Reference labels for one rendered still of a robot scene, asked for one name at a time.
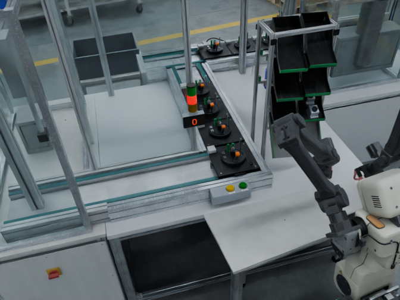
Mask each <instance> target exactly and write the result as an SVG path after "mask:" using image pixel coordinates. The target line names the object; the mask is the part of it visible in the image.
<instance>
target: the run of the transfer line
mask: <svg viewBox="0 0 400 300"><path fill-rule="evenodd" d="M266 53H268V50H266V51H263V54H266ZM191 55H192V74H196V73H199V74H200V69H204V67H210V69H211V70H212V72H213V73H214V72H218V71H225V70H232V69H236V68H239V55H232V56H228V57H221V58H213V59H209V60H205V61H204V59H203V57H202V55H201V54H200V52H199V51H198V46H197V45H194V46H191ZM254 56H255V52H251V53H247V54H246V67H250V66H252V65H253V61H254ZM265 58H266V57H261V58H260V65H261V64H267V61H266V60H265Z"/></svg>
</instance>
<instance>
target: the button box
mask: <svg viewBox="0 0 400 300"><path fill-rule="evenodd" d="M243 182H245V183H246V184H247V187H246V188H244V189H242V188H240V187H239V183H240V182H238V183H233V184H230V185H233V186H234V190H233V191H228V190H227V189H226V187H227V185H224V186H219V187H214V188H211V189H210V199H211V202H212V204H213V205H217V204H222V203H225V202H230V201H235V200H238V199H243V198H249V197H251V188H250V186H249V184H248V182H247V181H243Z"/></svg>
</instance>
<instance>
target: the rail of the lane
mask: <svg viewBox="0 0 400 300"><path fill-rule="evenodd" d="M272 180H273V174H272V172H271V170H270V169H268V170H263V171H258V172H254V173H249V174H246V173H245V172H243V173H238V174H235V177H229V178H226V179H221V180H216V181H212V182H207V183H202V184H198V185H193V186H188V187H183V188H179V189H174V190H169V191H165V192H160V193H155V194H151V195H146V196H141V197H137V198H132V199H127V200H123V201H118V202H113V203H109V204H107V211H108V214H109V217H110V220H111V223H114V222H118V221H123V220H128V219H131V218H136V217H141V216H145V215H150V214H155V213H160V212H163V211H168V210H173V209H176V208H181V207H186V206H190V205H195V204H200V203H203V202H208V201H211V199H210V189H211V188H216V187H219V186H224V185H229V184H233V183H238V182H243V181H247V182H248V184H249V186H250V188H251V192H253V191H257V190H262V189H267V188H271V186H272Z"/></svg>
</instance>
